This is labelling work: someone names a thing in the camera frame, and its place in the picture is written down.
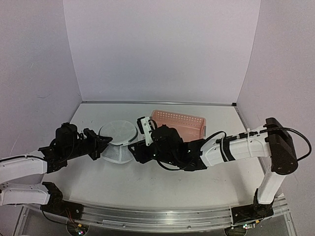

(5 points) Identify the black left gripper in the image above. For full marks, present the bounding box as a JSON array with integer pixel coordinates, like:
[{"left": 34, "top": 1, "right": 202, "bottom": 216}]
[{"left": 64, "top": 129, "right": 112, "bottom": 160}]

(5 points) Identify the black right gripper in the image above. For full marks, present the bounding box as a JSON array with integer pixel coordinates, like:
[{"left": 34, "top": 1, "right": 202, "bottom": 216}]
[{"left": 128, "top": 140, "right": 178, "bottom": 167}]

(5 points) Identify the white mesh laundry bag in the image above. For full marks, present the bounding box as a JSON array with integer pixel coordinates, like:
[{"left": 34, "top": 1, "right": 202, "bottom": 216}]
[{"left": 98, "top": 120, "right": 138, "bottom": 164}]

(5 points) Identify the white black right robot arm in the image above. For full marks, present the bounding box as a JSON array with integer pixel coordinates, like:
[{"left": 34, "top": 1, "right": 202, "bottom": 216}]
[{"left": 128, "top": 117, "right": 298, "bottom": 225}]

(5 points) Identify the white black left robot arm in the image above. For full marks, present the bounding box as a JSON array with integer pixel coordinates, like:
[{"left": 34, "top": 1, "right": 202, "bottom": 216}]
[{"left": 0, "top": 128, "right": 112, "bottom": 215}]

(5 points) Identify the pink perforated plastic basket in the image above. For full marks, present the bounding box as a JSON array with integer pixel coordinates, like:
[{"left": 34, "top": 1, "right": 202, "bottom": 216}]
[{"left": 151, "top": 110, "right": 206, "bottom": 142}]

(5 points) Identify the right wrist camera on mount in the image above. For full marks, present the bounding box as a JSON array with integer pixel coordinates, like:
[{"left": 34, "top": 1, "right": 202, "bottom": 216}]
[{"left": 136, "top": 116, "right": 184, "bottom": 148}]

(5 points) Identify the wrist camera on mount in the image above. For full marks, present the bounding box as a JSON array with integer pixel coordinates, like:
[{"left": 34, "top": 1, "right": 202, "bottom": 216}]
[
  {"left": 55, "top": 122, "right": 81, "bottom": 150},
  {"left": 136, "top": 116, "right": 184, "bottom": 148}
]

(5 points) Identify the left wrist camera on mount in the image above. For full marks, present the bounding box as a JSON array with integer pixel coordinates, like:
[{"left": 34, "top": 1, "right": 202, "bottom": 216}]
[{"left": 55, "top": 122, "right": 81, "bottom": 150}]

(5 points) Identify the aluminium front rail frame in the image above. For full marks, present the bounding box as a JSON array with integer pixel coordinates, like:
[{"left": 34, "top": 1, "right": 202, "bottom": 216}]
[{"left": 13, "top": 197, "right": 297, "bottom": 236}]

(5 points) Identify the aluminium rail at table back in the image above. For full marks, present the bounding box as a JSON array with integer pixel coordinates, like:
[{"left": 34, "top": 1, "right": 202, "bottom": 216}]
[{"left": 82, "top": 100, "right": 237, "bottom": 107}]

